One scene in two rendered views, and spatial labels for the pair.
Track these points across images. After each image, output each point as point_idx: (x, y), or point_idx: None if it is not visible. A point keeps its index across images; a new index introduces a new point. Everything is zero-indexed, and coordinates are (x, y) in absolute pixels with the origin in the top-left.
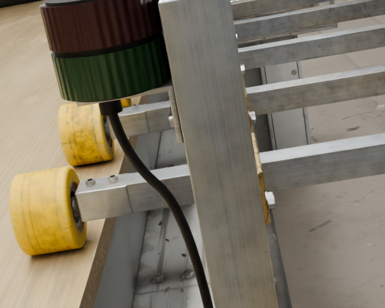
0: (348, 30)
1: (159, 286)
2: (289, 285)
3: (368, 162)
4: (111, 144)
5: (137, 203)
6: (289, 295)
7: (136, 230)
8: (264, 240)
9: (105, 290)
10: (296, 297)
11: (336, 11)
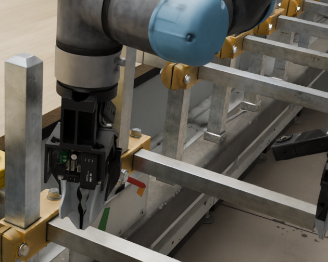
0: None
1: (188, 123)
2: (320, 188)
3: (243, 84)
4: None
5: (146, 60)
6: (315, 194)
7: (197, 93)
8: (123, 70)
9: (147, 105)
10: (317, 197)
11: None
